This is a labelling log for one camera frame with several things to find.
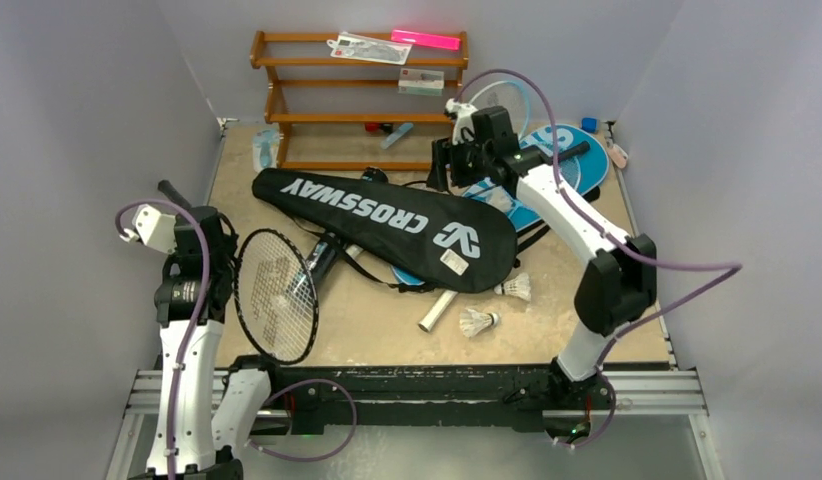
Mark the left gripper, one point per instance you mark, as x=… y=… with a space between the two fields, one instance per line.
x=229 y=246

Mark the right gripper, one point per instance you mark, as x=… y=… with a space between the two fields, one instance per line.
x=441 y=163

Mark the black Crossway racket bag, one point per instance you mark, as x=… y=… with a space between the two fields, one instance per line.
x=448 y=242

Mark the black badminton racket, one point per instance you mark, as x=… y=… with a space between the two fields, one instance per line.
x=273 y=294

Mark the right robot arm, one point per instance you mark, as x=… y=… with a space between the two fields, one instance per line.
x=619 y=281

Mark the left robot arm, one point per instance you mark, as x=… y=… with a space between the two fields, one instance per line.
x=195 y=437

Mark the light blue badminton racket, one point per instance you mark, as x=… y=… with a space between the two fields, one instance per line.
x=509 y=95

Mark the light blue strip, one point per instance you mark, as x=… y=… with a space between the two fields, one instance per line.
x=396 y=134

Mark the red black small object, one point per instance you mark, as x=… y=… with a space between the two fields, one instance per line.
x=379 y=127

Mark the white green box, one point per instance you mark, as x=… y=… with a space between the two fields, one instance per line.
x=421 y=82

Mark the wooden shelf rack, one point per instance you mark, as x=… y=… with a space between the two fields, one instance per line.
x=328 y=90

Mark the black shuttlecock tube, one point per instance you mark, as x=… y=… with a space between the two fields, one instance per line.
x=323 y=256

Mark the white shuttlecock near bag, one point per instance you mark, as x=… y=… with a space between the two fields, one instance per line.
x=517 y=287

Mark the blue racket bag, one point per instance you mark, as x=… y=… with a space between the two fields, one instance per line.
x=584 y=165

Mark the pink bar on shelf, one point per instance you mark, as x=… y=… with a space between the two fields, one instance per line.
x=426 y=40

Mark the small blue cube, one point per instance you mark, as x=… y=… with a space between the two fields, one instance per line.
x=589 y=124

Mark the white blister package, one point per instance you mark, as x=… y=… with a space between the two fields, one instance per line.
x=349 y=46

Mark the light blue packaged item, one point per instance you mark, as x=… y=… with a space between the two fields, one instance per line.
x=265 y=145

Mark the small pink white object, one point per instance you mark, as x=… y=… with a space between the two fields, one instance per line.
x=618 y=156

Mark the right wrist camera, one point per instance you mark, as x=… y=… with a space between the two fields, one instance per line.
x=461 y=116

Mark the white racket handle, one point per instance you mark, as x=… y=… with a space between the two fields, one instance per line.
x=431 y=318

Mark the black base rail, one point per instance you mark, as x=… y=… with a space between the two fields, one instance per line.
x=527 y=398

